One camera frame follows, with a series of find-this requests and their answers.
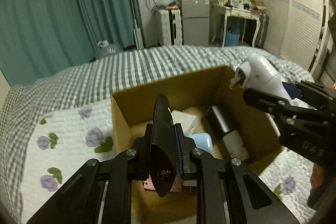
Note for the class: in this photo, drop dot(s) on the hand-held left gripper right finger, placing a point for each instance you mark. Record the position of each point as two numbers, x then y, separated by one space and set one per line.
179 153

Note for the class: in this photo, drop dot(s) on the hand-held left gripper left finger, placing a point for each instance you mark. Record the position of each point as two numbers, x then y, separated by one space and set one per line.
143 150

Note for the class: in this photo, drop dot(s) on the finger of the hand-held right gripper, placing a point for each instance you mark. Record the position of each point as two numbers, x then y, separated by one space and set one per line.
267 103
292 90

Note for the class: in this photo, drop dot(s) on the black case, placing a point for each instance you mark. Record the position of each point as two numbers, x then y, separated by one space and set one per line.
161 134

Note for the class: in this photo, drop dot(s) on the light blue earbud case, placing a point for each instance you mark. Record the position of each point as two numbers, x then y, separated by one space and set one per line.
203 141

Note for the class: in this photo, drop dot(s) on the white cylindrical charger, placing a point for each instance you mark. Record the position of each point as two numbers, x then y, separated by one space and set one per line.
262 71

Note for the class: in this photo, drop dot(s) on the red patterned small case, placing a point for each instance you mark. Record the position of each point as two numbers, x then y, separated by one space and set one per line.
176 186

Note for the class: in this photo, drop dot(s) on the white square charger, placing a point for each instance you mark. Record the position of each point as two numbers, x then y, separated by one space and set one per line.
185 119

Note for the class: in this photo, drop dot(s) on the black and white bottle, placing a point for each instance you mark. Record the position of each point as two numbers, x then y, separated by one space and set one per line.
219 121

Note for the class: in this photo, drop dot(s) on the brown cardboard box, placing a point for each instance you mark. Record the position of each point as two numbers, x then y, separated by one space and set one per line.
183 87

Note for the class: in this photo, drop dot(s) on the person's right hand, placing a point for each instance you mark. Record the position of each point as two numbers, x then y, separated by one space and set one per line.
318 176

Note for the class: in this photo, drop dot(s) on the dark suitcase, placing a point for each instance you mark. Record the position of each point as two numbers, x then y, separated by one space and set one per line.
262 31

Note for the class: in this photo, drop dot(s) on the white floral quilt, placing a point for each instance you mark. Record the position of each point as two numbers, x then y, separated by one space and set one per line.
73 134

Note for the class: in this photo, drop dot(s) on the blue plastic basket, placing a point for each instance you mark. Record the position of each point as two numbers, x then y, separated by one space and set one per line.
232 37

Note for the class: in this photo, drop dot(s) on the white louvered wardrobe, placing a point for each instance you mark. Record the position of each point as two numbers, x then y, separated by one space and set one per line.
288 11

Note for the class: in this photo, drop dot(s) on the white dressing table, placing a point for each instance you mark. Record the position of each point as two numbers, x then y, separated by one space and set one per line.
236 12

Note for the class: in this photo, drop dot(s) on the clear water jug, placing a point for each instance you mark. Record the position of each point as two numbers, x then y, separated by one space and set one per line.
107 50

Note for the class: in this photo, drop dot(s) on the silver small fridge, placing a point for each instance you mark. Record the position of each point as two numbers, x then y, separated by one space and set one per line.
193 19

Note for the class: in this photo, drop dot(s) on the clear plastic bag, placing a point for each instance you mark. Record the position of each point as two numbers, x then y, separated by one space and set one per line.
168 2

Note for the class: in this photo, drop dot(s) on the wide teal curtain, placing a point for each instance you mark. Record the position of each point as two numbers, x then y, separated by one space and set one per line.
65 3

